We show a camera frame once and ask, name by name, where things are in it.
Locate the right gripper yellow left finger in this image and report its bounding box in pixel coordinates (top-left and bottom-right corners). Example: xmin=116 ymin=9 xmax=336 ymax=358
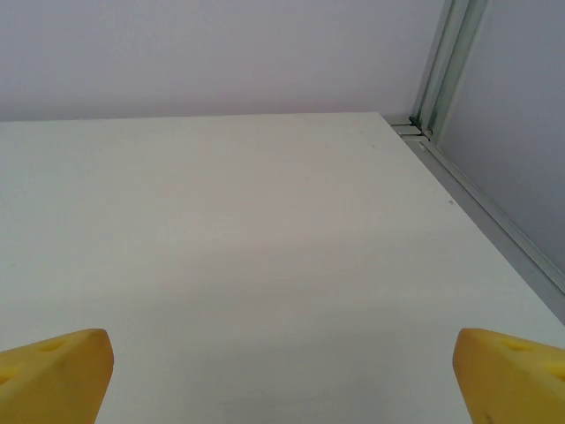
xmin=0 ymin=328 xmax=117 ymax=424

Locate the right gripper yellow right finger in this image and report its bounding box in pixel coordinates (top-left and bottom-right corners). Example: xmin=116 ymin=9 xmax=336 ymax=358
xmin=452 ymin=327 xmax=565 ymax=424

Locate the aluminium side rail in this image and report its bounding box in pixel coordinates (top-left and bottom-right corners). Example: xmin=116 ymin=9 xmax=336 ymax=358
xmin=390 ymin=117 xmax=565 ymax=306

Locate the aluminium frame post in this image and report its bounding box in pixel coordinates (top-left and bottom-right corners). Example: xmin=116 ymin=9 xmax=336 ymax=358
xmin=410 ymin=0 xmax=489 ymax=145

